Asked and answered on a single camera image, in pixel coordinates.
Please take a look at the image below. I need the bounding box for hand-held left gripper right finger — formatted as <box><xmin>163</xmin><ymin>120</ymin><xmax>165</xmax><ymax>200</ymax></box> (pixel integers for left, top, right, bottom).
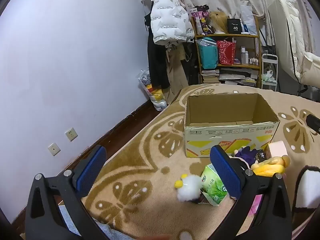
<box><xmin>210</xmin><ymin>144</ymin><xmax>293</xmax><ymax>240</ymax></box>

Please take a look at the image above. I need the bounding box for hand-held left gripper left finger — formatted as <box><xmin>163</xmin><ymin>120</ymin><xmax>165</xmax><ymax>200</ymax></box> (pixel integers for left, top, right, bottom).
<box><xmin>25</xmin><ymin>144</ymin><xmax>110</xmax><ymax>240</ymax></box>

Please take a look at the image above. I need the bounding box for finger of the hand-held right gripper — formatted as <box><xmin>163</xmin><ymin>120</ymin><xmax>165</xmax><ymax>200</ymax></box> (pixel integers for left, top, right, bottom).
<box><xmin>306</xmin><ymin>114</ymin><xmax>320</xmax><ymax>133</ymax></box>

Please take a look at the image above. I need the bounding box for purple-haired plush doll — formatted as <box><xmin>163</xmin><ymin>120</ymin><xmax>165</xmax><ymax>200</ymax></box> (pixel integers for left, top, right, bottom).
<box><xmin>234</xmin><ymin>145</ymin><xmax>263</xmax><ymax>168</ymax></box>

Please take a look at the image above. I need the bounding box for printed cardboard box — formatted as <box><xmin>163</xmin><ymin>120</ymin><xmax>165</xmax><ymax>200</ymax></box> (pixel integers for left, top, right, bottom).
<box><xmin>184</xmin><ymin>93</ymin><xmax>280</xmax><ymax>158</ymax></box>

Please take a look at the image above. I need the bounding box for yellow plush toy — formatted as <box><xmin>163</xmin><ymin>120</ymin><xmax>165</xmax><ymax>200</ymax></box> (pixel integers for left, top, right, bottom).
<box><xmin>251</xmin><ymin>156</ymin><xmax>292</xmax><ymax>178</ymax></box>

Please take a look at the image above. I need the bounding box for green tissue packet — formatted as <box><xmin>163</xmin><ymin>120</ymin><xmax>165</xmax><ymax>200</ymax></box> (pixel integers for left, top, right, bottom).
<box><xmin>200</xmin><ymin>164</ymin><xmax>229</xmax><ymax>207</ymax></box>

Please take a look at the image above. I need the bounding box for white fluffy plush chick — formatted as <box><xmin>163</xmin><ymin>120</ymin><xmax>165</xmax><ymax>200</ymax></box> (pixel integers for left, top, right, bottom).
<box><xmin>174</xmin><ymin>174</ymin><xmax>204</xmax><ymax>202</ymax></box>

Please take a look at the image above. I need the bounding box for black tissue packet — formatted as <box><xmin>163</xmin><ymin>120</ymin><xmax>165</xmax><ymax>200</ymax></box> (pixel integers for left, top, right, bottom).
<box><xmin>254</xmin><ymin>151</ymin><xmax>269</xmax><ymax>164</ymax></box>

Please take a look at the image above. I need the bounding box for pink plush toy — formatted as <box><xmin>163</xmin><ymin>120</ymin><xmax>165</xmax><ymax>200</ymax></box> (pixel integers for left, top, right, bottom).
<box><xmin>251</xmin><ymin>194</ymin><xmax>263</xmax><ymax>215</ymax></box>

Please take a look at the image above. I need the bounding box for brown patterned blanket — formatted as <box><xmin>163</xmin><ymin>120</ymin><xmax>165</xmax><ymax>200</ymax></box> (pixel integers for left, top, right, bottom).
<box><xmin>57</xmin><ymin>84</ymin><xmax>320</xmax><ymax>240</ymax></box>

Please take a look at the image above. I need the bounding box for pale green bag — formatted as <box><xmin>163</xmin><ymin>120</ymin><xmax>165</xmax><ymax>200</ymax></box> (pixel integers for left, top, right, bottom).
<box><xmin>261</xmin><ymin>70</ymin><xmax>277</xmax><ymax>84</ymax></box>

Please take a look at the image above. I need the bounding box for black and white plush slipper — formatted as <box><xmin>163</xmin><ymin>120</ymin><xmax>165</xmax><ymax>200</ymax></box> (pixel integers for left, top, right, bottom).
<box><xmin>291</xmin><ymin>165</ymin><xmax>320</xmax><ymax>213</ymax></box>

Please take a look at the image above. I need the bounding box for grey cloth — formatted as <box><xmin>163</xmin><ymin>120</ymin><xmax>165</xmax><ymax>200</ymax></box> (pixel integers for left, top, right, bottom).
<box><xmin>59</xmin><ymin>201</ymin><xmax>140</xmax><ymax>240</ymax></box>

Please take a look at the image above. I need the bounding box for white metal cart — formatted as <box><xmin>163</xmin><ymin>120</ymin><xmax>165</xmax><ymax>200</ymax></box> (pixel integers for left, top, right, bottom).
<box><xmin>260</xmin><ymin>54</ymin><xmax>279</xmax><ymax>92</ymax></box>

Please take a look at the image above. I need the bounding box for white padded chair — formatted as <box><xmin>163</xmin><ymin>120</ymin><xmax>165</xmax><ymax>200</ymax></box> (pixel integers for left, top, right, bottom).
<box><xmin>268</xmin><ymin>0</ymin><xmax>320</xmax><ymax>95</ymax></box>

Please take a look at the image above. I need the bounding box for pile of papers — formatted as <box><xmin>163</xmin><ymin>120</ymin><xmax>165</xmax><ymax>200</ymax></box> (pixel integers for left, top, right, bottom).
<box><xmin>219</xmin><ymin>69</ymin><xmax>259</xmax><ymax>87</ymax></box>

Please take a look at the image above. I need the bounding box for group of white bottles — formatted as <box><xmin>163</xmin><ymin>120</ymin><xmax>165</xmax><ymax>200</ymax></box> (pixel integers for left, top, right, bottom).
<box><xmin>240</xmin><ymin>46</ymin><xmax>260</xmax><ymax>65</ymax></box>

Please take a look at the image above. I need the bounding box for clear bag of toys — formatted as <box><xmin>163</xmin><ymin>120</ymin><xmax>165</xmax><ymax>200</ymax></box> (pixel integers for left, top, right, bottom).
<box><xmin>136</xmin><ymin>69</ymin><xmax>168</xmax><ymax>112</ymax></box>

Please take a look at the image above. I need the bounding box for stack of books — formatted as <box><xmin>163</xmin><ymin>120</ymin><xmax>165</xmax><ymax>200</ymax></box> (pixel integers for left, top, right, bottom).
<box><xmin>201</xmin><ymin>69</ymin><xmax>220</xmax><ymax>84</ymax></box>

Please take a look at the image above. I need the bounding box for beige coat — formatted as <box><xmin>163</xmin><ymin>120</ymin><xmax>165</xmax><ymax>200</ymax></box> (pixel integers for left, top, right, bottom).
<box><xmin>164</xmin><ymin>42</ymin><xmax>189</xmax><ymax>103</ymax></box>

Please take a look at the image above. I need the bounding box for red patterned bag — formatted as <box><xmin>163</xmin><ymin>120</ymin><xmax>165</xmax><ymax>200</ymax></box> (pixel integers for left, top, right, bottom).
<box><xmin>216</xmin><ymin>40</ymin><xmax>237</xmax><ymax>65</ymax></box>

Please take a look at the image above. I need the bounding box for teal bag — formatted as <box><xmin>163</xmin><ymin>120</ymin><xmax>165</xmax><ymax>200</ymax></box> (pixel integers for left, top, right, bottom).
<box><xmin>197</xmin><ymin>37</ymin><xmax>218</xmax><ymax>70</ymax></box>

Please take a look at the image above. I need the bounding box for wooden shelf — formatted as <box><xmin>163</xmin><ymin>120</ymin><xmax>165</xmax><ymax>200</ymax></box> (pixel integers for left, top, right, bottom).
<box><xmin>194</xmin><ymin>15</ymin><xmax>262</xmax><ymax>87</ymax></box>

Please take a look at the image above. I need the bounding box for white plastic bag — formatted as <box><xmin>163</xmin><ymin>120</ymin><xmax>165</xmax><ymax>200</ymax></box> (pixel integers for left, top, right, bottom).
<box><xmin>240</xmin><ymin>1</ymin><xmax>258</xmax><ymax>35</ymax></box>

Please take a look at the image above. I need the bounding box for black box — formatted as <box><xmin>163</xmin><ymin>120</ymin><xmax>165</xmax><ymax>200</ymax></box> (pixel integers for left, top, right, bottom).
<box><xmin>227</xmin><ymin>18</ymin><xmax>243</xmax><ymax>34</ymax></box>

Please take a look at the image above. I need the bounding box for black coat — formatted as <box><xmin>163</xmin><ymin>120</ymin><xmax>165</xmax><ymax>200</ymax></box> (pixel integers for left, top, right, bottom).
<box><xmin>147</xmin><ymin>15</ymin><xmax>173</xmax><ymax>89</ymax></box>

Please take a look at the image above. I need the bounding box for blonde wig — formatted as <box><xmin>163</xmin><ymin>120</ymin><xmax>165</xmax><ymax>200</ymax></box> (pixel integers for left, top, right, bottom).
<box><xmin>209</xmin><ymin>11</ymin><xmax>229</xmax><ymax>34</ymax></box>

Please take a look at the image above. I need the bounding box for purple printed packet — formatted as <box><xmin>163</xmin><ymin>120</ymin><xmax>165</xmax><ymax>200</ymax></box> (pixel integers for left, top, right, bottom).
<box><xmin>190</xmin><ymin>5</ymin><xmax>213</xmax><ymax>35</ymax></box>

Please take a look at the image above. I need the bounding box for white puffer jacket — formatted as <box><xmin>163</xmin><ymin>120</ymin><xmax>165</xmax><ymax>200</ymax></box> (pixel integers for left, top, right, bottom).
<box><xmin>150</xmin><ymin>0</ymin><xmax>195</xmax><ymax>45</ymax></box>

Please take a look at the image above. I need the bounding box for white wall socket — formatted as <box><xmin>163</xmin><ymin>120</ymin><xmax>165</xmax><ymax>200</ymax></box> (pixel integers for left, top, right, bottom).
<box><xmin>48</xmin><ymin>143</ymin><xmax>61</xmax><ymax>156</ymax></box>
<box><xmin>65</xmin><ymin>128</ymin><xmax>78</xmax><ymax>142</ymax></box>

